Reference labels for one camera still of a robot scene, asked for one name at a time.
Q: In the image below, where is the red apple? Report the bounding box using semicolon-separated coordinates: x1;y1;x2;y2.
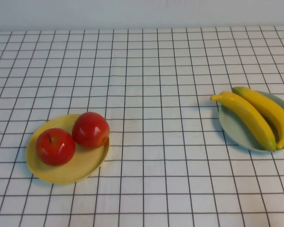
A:
71;111;111;149
35;127;76;166

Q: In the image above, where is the yellow banana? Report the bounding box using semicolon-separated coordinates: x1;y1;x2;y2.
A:
231;86;284;151
209;91;277;152

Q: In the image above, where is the yellow round plate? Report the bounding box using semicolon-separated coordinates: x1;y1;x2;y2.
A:
25;113;111;185

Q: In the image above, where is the light blue round plate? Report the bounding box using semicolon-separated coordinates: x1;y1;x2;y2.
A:
218;91;284;154

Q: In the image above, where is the white grid-pattern tablecloth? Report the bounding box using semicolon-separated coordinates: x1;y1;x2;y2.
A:
0;25;284;227

